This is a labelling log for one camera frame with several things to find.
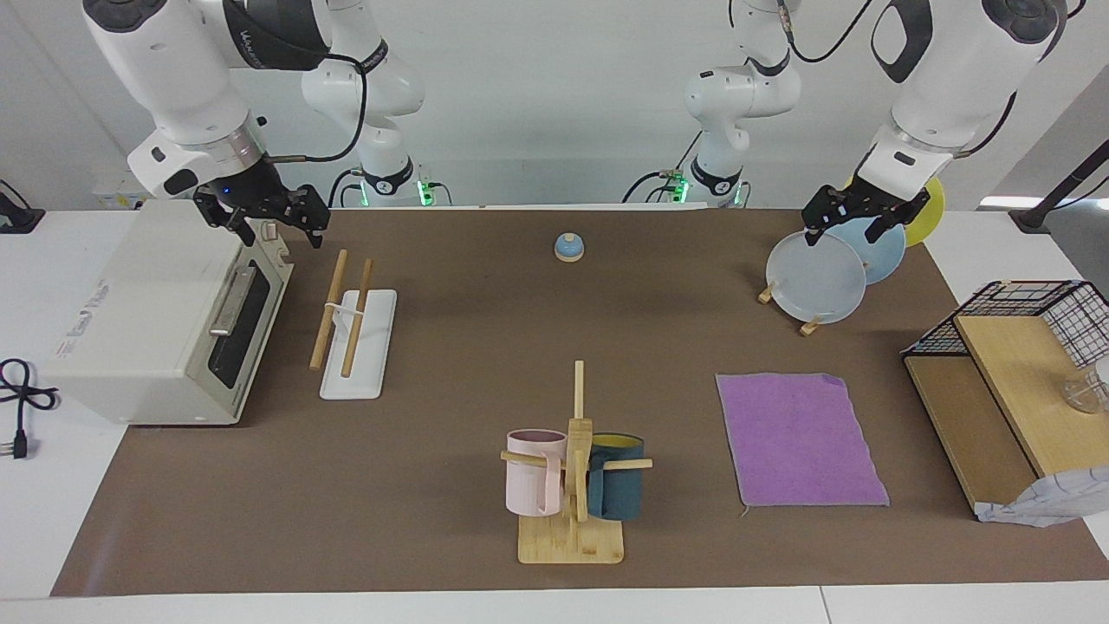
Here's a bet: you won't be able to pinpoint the white power strip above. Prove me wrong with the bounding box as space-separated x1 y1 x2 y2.
91 167 187 211

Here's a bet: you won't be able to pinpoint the wooden plate rack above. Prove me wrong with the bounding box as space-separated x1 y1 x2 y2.
758 282 824 337

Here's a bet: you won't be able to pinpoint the pink mug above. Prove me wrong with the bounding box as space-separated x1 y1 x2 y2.
506 429 568 517

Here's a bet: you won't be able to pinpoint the dark teal mug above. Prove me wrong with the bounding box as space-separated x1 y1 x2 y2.
587 433 645 521

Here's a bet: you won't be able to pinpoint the brown table mat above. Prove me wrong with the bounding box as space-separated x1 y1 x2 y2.
50 208 1109 597

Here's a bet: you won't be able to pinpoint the clear glass cup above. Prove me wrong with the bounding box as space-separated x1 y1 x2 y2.
1061 364 1109 413

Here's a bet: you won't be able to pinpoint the wooden mug tree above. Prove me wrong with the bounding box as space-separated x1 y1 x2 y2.
501 361 652 565

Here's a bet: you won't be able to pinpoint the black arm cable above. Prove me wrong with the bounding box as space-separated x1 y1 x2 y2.
260 52 369 166
728 0 1088 159

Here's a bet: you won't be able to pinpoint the white towel rack wooden rods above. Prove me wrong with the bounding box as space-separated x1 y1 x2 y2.
309 249 398 400

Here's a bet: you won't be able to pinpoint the black wire basket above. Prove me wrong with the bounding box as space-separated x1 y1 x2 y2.
901 280 1109 369

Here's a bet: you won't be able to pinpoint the yellow plate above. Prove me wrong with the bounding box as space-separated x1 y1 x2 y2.
845 176 946 248

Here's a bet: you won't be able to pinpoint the black clamp stand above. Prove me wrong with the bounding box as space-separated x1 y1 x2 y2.
1009 139 1109 233
0 179 46 235

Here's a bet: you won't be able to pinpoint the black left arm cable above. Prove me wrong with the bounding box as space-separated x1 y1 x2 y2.
728 0 1088 159

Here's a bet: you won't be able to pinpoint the black power cord with plug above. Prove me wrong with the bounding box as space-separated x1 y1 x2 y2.
0 358 60 460

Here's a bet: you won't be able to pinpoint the purple and gray towel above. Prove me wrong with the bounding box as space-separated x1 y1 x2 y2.
716 373 891 509

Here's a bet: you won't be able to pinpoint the cream toaster oven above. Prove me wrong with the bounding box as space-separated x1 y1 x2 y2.
43 199 294 426

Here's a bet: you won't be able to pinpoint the light blue plate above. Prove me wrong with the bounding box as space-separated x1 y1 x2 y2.
823 217 907 285

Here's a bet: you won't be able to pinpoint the wooden shelf box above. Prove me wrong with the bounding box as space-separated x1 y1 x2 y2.
903 314 1109 528

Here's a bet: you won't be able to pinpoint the gray plate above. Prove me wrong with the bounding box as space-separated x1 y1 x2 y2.
766 230 867 325

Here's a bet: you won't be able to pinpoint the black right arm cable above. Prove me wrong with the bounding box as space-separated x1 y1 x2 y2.
260 52 369 166

